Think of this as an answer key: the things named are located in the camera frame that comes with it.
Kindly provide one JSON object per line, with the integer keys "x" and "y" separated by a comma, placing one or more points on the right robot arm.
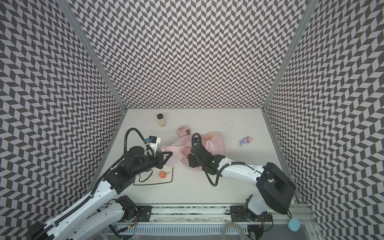
{"x": 275, "y": 188}

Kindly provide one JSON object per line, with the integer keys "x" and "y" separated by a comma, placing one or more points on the jar with black lid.
{"x": 161, "y": 120}

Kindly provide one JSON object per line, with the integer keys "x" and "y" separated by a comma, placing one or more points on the teal round cap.
{"x": 294, "y": 225}

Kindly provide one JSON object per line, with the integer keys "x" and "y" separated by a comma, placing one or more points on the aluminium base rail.
{"x": 174, "y": 214}

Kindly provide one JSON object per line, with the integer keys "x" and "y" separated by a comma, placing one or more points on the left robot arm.
{"x": 103, "y": 205}

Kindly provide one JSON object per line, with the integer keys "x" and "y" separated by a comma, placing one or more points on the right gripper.
{"x": 193, "y": 160}

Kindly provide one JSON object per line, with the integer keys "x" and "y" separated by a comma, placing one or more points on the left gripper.
{"x": 159, "y": 158}

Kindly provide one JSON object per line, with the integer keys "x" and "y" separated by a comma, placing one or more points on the small red apple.
{"x": 163, "y": 174}

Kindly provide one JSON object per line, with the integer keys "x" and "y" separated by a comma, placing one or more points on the purple toy figure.
{"x": 245, "y": 140}

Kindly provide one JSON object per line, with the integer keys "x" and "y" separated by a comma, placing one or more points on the white mat black border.
{"x": 151, "y": 177}

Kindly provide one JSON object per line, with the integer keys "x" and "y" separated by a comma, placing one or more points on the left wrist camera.
{"x": 153, "y": 142}

